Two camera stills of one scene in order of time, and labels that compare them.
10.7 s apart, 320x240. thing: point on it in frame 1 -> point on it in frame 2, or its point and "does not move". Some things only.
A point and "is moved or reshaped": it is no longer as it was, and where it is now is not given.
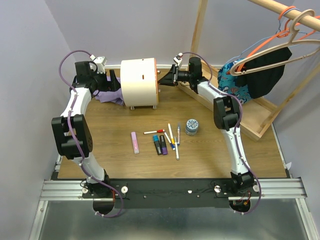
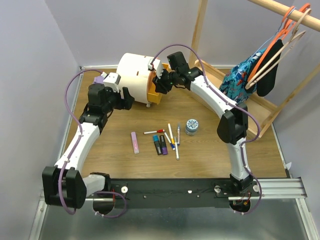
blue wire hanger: (267, 37) -> (272, 36)
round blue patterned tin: (191, 127) does not move
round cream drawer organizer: (139, 82) is moved or reshaped
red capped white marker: (158, 131) does not move
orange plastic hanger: (283, 33) -> (287, 26)
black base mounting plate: (170, 193) does not move
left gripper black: (113, 85) -> (123, 103)
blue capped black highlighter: (157, 143) does not move
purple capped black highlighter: (163, 145) does not move
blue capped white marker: (172, 146) does not move
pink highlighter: (135, 143) does not move
